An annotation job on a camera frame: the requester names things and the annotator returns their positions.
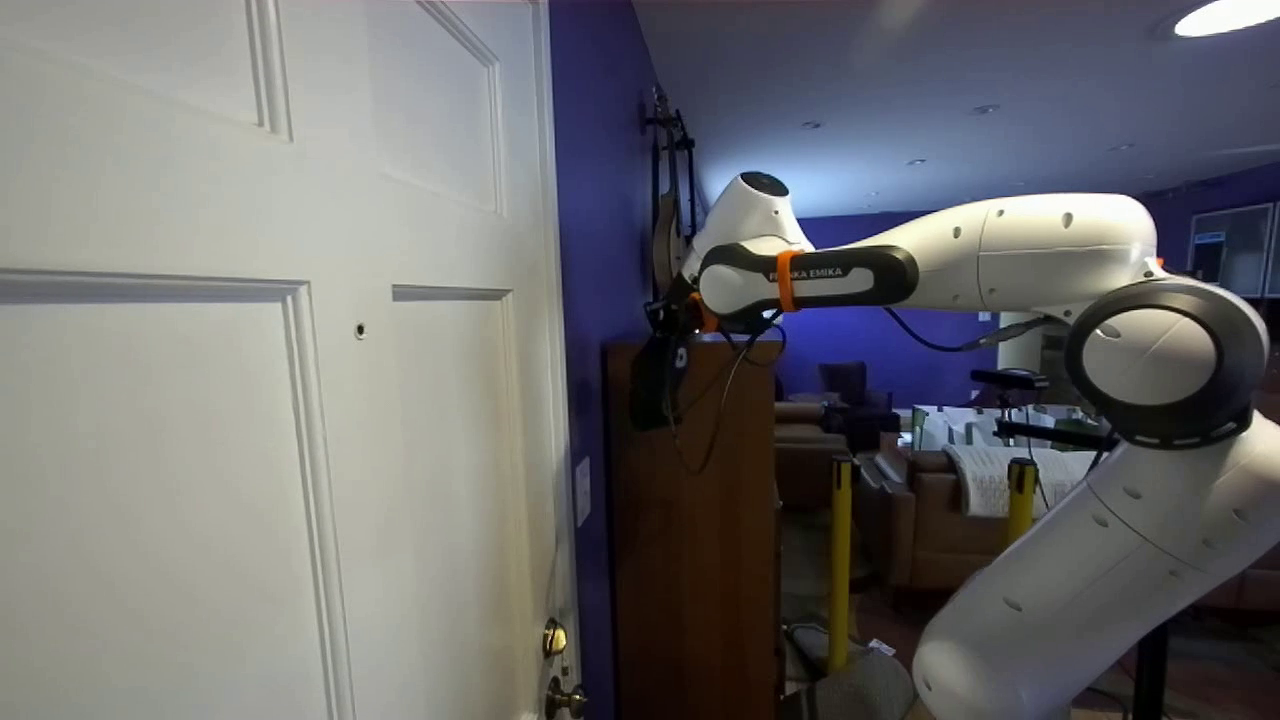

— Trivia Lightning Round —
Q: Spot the orange cable strap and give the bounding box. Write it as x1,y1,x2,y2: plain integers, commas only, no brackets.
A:
771,243,805,318

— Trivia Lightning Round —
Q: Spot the white panelled door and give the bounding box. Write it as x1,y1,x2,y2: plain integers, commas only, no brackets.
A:
0,0,552,720

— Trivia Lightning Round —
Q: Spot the dark round door knob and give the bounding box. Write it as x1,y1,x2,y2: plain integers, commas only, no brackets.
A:
540,676,588,720

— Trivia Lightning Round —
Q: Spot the black knit beanie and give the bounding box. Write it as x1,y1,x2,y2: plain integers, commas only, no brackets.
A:
630,327,698,437

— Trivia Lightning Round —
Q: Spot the glass fronted cabinet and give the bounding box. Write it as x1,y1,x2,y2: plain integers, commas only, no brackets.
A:
1184,203,1280,304

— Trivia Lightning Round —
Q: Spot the black metal wall decoration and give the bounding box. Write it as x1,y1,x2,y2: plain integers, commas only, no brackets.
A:
636,84,706,310

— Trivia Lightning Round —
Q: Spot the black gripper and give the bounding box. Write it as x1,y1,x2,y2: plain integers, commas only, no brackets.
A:
654,271,713,345

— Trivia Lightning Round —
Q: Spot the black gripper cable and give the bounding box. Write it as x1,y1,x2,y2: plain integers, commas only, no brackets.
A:
693,318,771,472

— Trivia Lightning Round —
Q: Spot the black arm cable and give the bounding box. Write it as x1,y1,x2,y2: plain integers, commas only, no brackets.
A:
884,304,1019,359

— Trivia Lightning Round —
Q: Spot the grey stand base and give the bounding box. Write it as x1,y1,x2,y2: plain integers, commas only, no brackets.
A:
784,637,920,720

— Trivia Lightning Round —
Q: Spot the brown wooden shelf unit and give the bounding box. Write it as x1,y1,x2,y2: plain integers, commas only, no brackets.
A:
604,338,784,720

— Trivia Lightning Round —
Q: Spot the white cloth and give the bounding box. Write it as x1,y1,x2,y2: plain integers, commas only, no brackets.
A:
944,444,1074,520

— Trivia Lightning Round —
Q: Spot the black camera on stand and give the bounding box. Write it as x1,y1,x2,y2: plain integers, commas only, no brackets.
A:
993,418,1122,456
816,359,906,456

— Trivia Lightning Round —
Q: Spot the oval ceiling light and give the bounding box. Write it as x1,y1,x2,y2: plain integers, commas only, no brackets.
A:
1172,0,1280,41

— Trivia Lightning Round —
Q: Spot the yellow stand pole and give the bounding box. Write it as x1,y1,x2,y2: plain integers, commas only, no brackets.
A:
829,456,862,672
1006,456,1043,546

